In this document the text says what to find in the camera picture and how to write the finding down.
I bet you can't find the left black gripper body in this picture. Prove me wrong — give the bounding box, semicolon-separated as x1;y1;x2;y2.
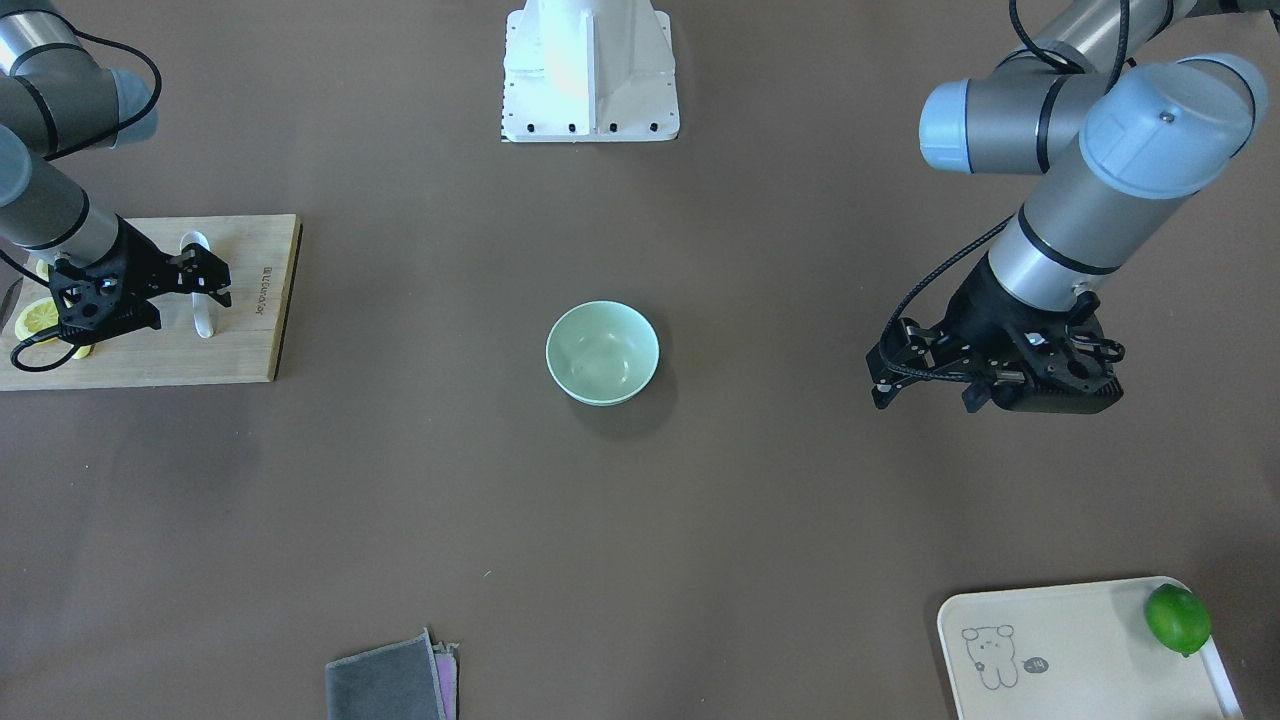
931;259;1125;414

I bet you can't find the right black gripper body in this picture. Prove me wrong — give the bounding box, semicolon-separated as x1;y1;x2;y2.
49;218;177;346

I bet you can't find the light green bowl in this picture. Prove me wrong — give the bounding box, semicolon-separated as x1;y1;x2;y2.
545;300;660;407

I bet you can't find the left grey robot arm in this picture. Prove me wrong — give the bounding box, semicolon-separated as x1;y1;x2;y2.
867;1;1277;414

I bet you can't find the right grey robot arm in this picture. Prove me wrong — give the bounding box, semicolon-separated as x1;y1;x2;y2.
1;1;232;345

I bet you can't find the white ceramic spoon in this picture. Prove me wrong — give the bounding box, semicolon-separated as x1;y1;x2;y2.
182;231;219;340

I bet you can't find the bamboo cutting board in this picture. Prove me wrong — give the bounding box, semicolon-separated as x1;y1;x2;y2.
0;214;303;392

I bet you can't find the lower lemon slice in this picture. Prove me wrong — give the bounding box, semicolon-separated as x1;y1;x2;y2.
13;299;60;345

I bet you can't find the cream tray with bear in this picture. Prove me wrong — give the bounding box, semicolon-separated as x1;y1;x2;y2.
936;577;1243;719

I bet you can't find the green lime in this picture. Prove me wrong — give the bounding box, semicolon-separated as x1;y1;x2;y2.
1143;583;1212;657

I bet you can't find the grey folded cloth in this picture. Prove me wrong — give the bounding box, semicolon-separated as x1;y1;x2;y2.
325;629;460;719

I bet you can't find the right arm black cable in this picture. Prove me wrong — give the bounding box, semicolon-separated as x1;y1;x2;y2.
0;26;163;373

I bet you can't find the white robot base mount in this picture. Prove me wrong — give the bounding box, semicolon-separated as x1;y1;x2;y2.
500;1;681;143

